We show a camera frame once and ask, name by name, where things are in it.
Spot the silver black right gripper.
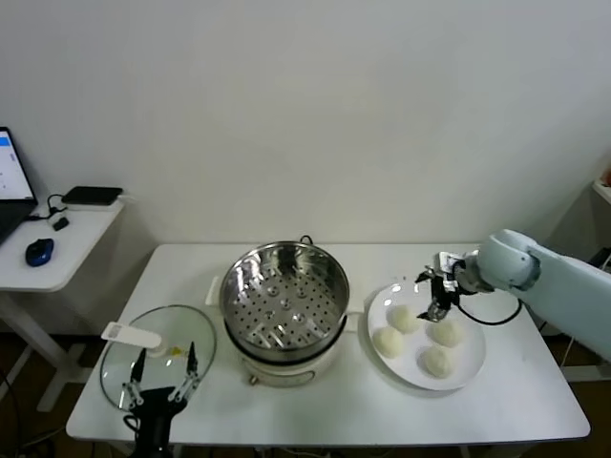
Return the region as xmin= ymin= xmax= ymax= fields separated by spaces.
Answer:
xmin=413 ymin=251 xmax=468 ymax=320

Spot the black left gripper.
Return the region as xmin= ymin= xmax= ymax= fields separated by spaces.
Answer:
xmin=121 ymin=342 xmax=200 ymax=424

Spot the white steamed baozi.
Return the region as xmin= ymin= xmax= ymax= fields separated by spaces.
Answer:
xmin=432 ymin=319 xmax=465 ymax=348
xmin=419 ymin=345 xmax=453 ymax=379
xmin=390 ymin=304 xmax=424 ymax=334
xmin=371 ymin=326 xmax=406 ymax=359

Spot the stainless steel steamer basket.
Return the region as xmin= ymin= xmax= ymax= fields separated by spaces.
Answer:
xmin=219 ymin=241 xmax=351 ymax=363

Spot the white round plate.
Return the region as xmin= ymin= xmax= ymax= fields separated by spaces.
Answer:
xmin=365 ymin=281 xmax=488 ymax=392

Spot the cream electric cooker base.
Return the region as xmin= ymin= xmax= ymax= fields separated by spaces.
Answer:
xmin=204 ymin=276 xmax=367 ymax=388

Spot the white rounded side desk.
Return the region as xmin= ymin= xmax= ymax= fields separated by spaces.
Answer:
xmin=0 ymin=195 xmax=139 ymax=414

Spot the blue computer mouse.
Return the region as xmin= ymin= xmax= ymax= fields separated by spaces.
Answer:
xmin=25 ymin=237 xmax=55 ymax=267

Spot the flat black box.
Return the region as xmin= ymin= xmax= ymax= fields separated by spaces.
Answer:
xmin=61 ymin=185 xmax=124 ymax=205

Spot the black laptop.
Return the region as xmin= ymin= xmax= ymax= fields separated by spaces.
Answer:
xmin=0 ymin=126 xmax=39 ymax=247

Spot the glass lid with white handle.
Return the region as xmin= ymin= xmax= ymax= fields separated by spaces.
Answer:
xmin=98 ymin=303 xmax=219 ymax=411

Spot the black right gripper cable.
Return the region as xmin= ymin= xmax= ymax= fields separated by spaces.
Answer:
xmin=451 ymin=290 xmax=524 ymax=326

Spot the black desk cable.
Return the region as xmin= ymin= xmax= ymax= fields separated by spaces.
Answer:
xmin=23 ymin=193 xmax=68 ymax=223

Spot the white desk frame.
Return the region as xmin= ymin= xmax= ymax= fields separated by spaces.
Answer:
xmin=560 ymin=180 xmax=611 ymax=383

